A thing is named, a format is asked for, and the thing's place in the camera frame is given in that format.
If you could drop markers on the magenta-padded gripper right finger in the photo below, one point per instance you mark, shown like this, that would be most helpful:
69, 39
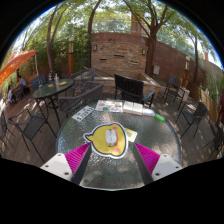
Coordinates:
165, 165

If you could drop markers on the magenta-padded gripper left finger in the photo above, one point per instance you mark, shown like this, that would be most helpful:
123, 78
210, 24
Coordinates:
56, 165

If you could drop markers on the yellow duck-shaped mouse pad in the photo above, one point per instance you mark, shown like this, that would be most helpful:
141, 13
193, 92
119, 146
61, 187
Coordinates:
98, 141

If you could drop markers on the black metal chair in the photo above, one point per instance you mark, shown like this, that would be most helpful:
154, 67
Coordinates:
195, 116
31, 128

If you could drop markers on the yellow paper card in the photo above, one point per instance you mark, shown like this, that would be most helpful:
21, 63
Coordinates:
131, 134

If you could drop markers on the green tube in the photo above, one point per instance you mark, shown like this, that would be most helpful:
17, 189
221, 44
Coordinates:
160, 117

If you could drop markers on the small white box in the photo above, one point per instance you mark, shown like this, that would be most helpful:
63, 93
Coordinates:
149, 112

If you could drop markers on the white number plate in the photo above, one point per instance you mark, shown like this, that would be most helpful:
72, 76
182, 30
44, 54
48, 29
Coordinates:
83, 113

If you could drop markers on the dark wicker chair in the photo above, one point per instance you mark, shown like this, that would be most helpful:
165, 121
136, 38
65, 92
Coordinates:
81, 75
83, 98

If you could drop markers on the round dark patio table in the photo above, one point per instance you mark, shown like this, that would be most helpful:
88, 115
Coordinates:
53, 88

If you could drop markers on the colourful printed sheet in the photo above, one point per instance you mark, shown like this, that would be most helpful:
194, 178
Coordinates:
109, 106

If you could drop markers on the blue metal chair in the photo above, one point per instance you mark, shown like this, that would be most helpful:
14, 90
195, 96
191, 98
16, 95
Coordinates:
39, 81
173, 82

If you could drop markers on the person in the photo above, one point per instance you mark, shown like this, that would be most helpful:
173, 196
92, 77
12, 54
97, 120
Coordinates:
22, 81
10, 94

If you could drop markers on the forked tree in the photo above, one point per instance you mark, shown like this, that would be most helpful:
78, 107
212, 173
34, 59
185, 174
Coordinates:
150, 56

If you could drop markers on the orange parasol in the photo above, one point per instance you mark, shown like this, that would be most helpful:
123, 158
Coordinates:
15, 63

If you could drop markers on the slim tree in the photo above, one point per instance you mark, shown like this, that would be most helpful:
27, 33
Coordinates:
90, 33
49, 50

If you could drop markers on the wooden lamp post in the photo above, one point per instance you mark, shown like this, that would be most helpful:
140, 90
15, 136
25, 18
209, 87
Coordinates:
71, 56
185, 71

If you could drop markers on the grey wall box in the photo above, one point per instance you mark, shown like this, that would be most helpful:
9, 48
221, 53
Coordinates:
156, 69

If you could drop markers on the wall lamp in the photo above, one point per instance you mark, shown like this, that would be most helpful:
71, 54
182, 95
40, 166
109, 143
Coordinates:
144, 51
95, 47

